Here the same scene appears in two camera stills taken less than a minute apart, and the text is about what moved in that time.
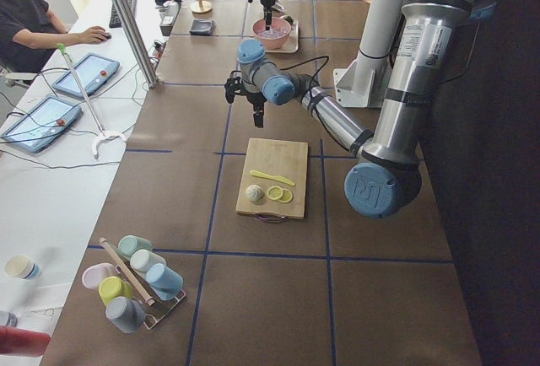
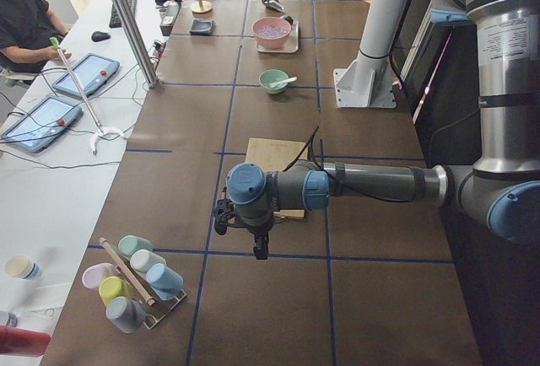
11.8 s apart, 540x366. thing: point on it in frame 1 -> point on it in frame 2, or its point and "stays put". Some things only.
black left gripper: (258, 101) -> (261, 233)
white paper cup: (20, 266) stays put
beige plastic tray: (292, 45) stays put
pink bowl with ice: (275, 38) stays put
